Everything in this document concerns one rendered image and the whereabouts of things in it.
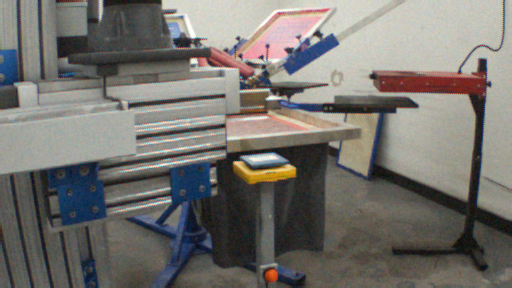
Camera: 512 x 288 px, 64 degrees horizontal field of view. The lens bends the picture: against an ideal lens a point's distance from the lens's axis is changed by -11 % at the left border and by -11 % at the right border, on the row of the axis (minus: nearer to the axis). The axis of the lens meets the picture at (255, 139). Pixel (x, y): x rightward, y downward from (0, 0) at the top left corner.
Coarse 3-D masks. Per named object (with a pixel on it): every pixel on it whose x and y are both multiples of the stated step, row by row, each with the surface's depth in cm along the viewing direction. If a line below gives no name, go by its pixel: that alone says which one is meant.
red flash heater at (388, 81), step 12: (372, 72) 267; (384, 72) 248; (396, 72) 246; (408, 72) 251; (420, 72) 250; (432, 72) 256; (444, 72) 253; (456, 72) 260; (384, 84) 227; (396, 84) 226; (408, 84) 225; (420, 84) 224; (432, 84) 223; (444, 84) 222; (456, 84) 220; (468, 84) 219; (480, 84) 218
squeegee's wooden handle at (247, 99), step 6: (240, 96) 193; (246, 96) 194; (252, 96) 195; (258, 96) 196; (264, 96) 197; (240, 102) 194; (246, 102) 195; (252, 102) 196; (258, 102) 197; (264, 102) 198
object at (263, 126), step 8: (256, 120) 185; (264, 120) 185; (272, 120) 184; (280, 120) 184; (248, 128) 168; (256, 128) 168; (264, 128) 167; (272, 128) 167; (280, 128) 167; (288, 128) 166; (296, 128) 166; (304, 128) 166
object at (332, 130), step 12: (288, 108) 192; (300, 120) 182; (312, 120) 172; (324, 120) 163; (336, 120) 160; (288, 132) 141; (300, 132) 140; (312, 132) 141; (324, 132) 142; (336, 132) 144; (348, 132) 145; (360, 132) 147; (228, 144) 132; (240, 144) 133; (252, 144) 135; (264, 144) 136; (276, 144) 137; (288, 144) 139; (300, 144) 140
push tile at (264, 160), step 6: (246, 156) 120; (252, 156) 120; (258, 156) 120; (264, 156) 120; (270, 156) 119; (276, 156) 119; (246, 162) 115; (252, 162) 114; (258, 162) 114; (264, 162) 114; (270, 162) 114; (276, 162) 114; (282, 162) 114; (288, 162) 115
